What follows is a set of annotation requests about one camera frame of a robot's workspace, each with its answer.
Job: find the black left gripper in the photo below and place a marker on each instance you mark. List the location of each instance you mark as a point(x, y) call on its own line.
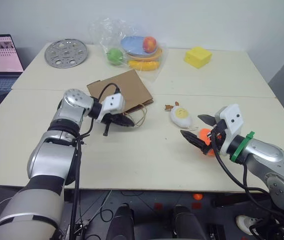
point(112, 118)

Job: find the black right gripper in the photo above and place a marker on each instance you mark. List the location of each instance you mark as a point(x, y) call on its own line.
point(218, 136)

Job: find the orange plush toy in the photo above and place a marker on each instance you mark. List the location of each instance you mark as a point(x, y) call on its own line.
point(203, 134)

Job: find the brown paper bag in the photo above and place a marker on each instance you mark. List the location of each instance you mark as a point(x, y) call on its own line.
point(125, 90)

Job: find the green clamp on right arm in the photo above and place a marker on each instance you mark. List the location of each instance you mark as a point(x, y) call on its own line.
point(242, 147)

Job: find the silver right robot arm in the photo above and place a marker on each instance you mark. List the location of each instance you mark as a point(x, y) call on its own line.
point(269, 160)

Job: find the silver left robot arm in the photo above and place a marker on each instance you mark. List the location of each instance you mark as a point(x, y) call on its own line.
point(49, 155)

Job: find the white egg plush toy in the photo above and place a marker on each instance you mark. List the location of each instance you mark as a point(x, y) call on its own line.
point(181, 117)

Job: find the yellow cheese plush toy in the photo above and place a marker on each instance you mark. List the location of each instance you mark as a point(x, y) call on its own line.
point(198, 57)

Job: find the clear plastic bag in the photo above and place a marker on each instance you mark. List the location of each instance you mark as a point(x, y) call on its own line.
point(99, 32)

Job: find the yellow banana toy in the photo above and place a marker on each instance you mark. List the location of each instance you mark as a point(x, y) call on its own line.
point(144, 65)

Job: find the small orange ball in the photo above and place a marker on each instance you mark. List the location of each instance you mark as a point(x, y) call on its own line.
point(198, 196)

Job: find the green toy apple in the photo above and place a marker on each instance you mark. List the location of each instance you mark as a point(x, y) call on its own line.
point(115, 56)

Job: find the orange toy plate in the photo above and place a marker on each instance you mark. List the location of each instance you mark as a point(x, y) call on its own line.
point(156, 56)

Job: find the blue toy plate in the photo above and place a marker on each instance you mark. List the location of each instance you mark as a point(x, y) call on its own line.
point(133, 45)

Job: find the red toy apple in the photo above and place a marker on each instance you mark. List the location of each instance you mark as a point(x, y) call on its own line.
point(149, 44)

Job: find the round perforated metal plate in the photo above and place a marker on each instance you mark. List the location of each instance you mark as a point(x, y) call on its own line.
point(66, 53)

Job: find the dark rounded shape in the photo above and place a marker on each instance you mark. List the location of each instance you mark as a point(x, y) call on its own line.
point(120, 222)
point(186, 223)

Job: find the white rounded object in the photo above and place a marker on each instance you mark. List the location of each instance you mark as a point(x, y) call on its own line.
point(244, 222)

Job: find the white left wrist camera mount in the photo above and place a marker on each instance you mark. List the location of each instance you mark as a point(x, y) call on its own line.
point(112, 103)

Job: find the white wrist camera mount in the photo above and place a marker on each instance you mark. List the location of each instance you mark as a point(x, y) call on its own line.
point(232, 118)
point(112, 103)

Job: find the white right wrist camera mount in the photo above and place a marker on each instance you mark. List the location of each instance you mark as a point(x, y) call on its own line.
point(232, 118)

